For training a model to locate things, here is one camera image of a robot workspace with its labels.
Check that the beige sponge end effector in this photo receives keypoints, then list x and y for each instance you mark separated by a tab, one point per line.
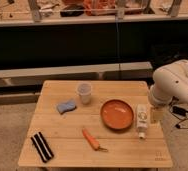
156	114

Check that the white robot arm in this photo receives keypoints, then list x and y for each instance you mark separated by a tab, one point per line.
170	81

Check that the white squeeze bottle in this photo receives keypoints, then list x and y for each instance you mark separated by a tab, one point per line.
141	120

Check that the orange round plate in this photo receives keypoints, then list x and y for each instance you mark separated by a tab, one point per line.
117	114

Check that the translucent plastic cup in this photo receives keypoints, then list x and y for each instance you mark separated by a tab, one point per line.
84	90

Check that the blue sponge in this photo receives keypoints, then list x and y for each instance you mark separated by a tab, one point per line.
66	106

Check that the orange object on shelf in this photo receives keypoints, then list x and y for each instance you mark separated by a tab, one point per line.
107	7

